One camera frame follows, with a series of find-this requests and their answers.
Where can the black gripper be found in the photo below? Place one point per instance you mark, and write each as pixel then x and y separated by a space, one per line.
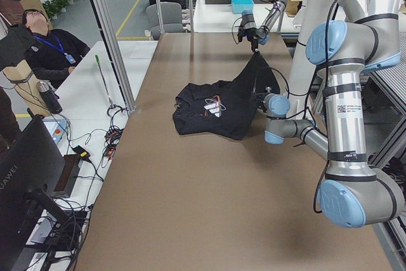
pixel 254 42
pixel 257 98

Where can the black t-shirt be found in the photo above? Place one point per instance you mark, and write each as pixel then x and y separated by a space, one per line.
pixel 223 107

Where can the blue plastic bin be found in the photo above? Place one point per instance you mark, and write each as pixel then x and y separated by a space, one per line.
pixel 241 6

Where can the grey office chair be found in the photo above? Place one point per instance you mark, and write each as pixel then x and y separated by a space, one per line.
pixel 171 16

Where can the blue teach pendant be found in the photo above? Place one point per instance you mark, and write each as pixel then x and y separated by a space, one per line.
pixel 56 128

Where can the dark grey thermos bottle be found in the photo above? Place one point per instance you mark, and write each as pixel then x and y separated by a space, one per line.
pixel 47 94

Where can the black computer monitor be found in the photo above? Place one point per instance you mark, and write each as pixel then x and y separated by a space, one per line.
pixel 29 174

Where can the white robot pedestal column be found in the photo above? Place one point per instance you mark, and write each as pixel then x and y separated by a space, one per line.
pixel 301 74

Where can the green handled metal rod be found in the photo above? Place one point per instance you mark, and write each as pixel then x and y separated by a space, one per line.
pixel 111 103

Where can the aluminium frame post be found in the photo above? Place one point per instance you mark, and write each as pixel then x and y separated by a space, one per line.
pixel 100 10

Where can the seated person with lanyard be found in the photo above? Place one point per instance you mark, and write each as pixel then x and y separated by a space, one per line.
pixel 60 51

